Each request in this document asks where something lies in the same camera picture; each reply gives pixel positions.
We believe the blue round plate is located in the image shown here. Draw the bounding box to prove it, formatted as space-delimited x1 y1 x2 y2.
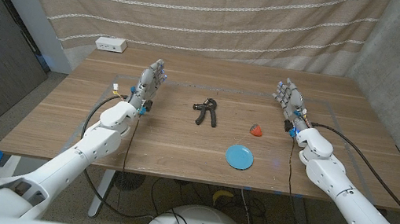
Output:
223 142 257 172

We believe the white power strip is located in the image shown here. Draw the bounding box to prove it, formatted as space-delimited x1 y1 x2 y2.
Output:
94 35 129 55

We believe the yellow banana-shaped object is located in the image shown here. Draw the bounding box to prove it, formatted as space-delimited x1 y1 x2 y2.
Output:
211 188 236 208

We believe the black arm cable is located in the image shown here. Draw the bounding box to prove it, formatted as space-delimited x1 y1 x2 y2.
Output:
295 121 400 224
69 89 173 223

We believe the black hand grip exerciser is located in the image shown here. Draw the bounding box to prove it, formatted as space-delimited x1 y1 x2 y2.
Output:
189 95 222 129

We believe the black round floor fan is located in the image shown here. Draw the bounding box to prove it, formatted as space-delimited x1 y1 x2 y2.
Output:
112 170 147 194

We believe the red strawberry toy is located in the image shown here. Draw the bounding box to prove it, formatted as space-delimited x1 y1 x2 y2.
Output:
248 123 265 138

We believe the white table leg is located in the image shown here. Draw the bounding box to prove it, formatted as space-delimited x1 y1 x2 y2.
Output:
87 167 116 221

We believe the beige striped backdrop cloth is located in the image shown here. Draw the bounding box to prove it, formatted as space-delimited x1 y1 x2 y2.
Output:
0 0 392 115

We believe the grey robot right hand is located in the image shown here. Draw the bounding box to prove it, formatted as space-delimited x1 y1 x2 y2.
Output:
267 75 319 134

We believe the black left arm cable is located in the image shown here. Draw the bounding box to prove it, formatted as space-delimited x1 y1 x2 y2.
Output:
69 89 173 223

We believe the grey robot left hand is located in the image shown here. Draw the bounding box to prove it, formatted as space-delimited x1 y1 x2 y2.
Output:
125 54 171 113

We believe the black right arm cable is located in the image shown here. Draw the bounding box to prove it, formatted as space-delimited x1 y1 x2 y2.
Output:
295 121 400 224

